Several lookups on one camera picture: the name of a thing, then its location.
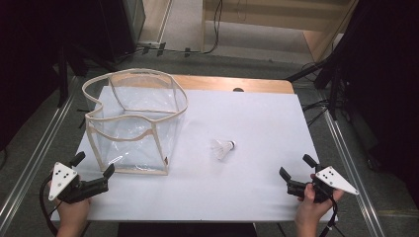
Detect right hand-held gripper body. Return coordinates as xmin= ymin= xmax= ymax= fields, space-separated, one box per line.
xmin=286 ymin=165 xmax=361 ymax=203

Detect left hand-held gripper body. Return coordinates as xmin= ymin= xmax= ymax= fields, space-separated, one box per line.
xmin=47 ymin=161 xmax=110 ymax=204

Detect clear plastic bag beige trim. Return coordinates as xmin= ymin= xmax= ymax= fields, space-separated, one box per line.
xmin=81 ymin=67 xmax=190 ymax=177

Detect white shuttlecock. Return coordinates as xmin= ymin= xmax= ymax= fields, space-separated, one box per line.
xmin=210 ymin=138 xmax=237 ymax=162

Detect person's left hand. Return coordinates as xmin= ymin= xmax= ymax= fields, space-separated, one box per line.
xmin=47 ymin=177 xmax=94 ymax=229

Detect person's right hand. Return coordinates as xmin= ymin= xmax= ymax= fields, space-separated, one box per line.
xmin=293 ymin=173 xmax=346 ymax=229

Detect white table mat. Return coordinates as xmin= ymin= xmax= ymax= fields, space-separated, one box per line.
xmin=50 ymin=85 xmax=334 ymax=223

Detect black tripod stand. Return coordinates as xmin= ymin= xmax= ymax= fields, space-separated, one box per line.
xmin=285 ymin=55 xmax=350 ymax=121

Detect wooden table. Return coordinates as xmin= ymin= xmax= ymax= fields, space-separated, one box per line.
xmin=110 ymin=74 xmax=295 ymax=95

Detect black curtain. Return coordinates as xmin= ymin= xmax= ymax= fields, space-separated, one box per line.
xmin=0 ymin=0 xmax=132 ymax=151
xmin=324 ymin=0 xmax=419 ymax=208

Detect metal floor rail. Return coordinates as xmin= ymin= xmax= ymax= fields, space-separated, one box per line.
xmin=315 ymin=88 xmax=386 ymax=237
xmin=0 ymin=77 xmax=80 ymax=228

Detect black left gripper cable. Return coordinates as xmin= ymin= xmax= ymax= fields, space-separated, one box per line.
xmin=39 ymin=173 xmax=63 ymax=237

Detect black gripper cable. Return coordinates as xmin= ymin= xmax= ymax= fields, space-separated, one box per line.
xmin=317 ymin=192 xmax=347 ymax=237
xmin=39 ymin=173 xmax=63 ymax=237

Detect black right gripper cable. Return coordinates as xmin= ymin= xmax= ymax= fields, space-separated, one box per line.
xmin=317 ymin=192 xmax=347 ymax=237

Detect black floor cables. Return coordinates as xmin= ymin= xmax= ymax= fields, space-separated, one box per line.
xmin=300 ymin=62 xmax=334 ymax=127

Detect light wooden frame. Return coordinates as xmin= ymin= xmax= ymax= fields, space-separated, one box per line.
xmin=201 ymin=0 xmax=360 ymax=63

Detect black hanging cable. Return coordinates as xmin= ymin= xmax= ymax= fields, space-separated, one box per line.
xmin=184 ymin=0 xmax=224 ymax=57

